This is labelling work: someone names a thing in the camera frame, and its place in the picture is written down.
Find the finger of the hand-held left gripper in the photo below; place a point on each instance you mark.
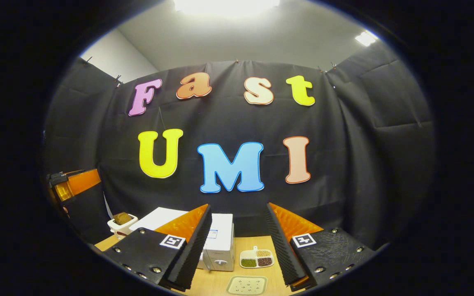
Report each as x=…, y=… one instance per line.
x=82, y=181

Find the small ceiling light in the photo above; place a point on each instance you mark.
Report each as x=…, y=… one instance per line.
x=365, y=38

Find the pile of soybeans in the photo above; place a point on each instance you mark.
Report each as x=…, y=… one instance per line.
x=263, y=253

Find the cream square plate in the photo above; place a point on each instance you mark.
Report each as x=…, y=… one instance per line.
x=247, y=285

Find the large ceiling light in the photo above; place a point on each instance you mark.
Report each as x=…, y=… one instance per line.
x=226, y=6

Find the white divided bean tray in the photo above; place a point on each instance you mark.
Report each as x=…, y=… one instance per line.
x=256, y=255

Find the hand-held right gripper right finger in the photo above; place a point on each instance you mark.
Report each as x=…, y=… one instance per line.
x=284, y=246

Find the black backdrop cloth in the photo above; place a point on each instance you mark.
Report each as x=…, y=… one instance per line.
x=228, y=119

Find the pile of red beans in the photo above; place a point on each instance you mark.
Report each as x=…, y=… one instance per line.
x=265, y=261

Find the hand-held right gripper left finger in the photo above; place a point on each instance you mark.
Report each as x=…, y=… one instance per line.
x=191, y=250

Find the white toaster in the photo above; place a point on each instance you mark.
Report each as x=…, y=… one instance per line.
x=121, y=230

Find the pile of green mung beans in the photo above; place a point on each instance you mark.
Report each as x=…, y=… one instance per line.
x=248, y=262

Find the brown bread slice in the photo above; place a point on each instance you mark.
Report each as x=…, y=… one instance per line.
x=122, y=218

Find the white microwave oven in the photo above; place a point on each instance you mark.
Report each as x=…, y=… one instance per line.
x=222, y=230

